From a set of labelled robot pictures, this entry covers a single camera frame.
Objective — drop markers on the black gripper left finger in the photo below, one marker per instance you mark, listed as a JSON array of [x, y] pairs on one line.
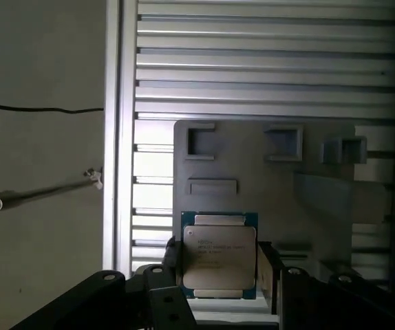
[[163, 299]]

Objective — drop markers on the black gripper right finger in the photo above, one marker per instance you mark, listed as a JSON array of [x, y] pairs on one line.
[[307, 299]]

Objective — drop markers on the silver CPU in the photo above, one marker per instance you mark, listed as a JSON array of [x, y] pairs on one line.
[[218, 254]]

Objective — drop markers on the grey parts rack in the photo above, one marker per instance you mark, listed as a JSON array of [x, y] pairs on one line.
[[252, 192]]

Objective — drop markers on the grey rod with clamps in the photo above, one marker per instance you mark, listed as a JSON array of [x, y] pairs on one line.
[[39, 192]]

